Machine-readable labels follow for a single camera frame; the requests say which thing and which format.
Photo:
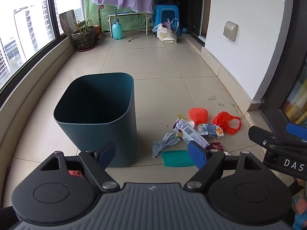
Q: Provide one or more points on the teal spray bottle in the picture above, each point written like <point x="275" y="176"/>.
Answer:
<point x="117" y="32"/>

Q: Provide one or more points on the cabbage leaf piece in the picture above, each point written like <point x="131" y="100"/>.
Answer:
<point x="186" y="119"/>

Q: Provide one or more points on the cardboard sheet by window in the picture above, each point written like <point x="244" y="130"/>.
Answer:
<point x="68" y="22"/>

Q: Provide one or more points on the white bench rack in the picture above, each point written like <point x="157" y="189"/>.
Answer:
<point x="131" y="21"/>

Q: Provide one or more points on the blue white snack wrapper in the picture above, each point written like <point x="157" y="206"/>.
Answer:
<point x="210" y="130"/>

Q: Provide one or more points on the dark red small wrapper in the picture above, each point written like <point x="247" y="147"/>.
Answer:
<point x="215" y="145"/>

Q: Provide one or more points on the green hanging cloth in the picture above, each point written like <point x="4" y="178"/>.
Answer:
<point x="98" y="13"/>

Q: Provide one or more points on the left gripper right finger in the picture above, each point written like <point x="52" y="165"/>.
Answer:
<point x="209" y="164"/>

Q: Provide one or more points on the purple white carton box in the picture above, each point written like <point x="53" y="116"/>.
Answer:
<point x="188" y="133"/>

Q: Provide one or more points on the white shopping bag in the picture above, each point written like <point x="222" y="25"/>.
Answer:
<point x="167" y="31"/>

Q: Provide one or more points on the green sponge cloth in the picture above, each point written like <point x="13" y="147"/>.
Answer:
<point x="177" y="159"/>

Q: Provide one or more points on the potted plant in pot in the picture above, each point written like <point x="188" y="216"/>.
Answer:
<point x="86" y="35"/>

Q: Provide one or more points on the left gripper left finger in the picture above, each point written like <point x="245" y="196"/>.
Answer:
<point x="95" y="163"/>

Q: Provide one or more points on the dark teal trash bin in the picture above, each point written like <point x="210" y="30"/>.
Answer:
<point x="99" y="108"/>

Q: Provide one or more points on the blue plastic stool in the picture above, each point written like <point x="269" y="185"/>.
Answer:
<point x="165" y="12"/>

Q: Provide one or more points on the left red fuzzy slipper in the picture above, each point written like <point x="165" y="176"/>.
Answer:
<point x="76" y="173"/>

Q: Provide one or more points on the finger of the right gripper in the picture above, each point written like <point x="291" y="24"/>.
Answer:
<point x="297" y="131"/>
<point x="264" y="138"/>

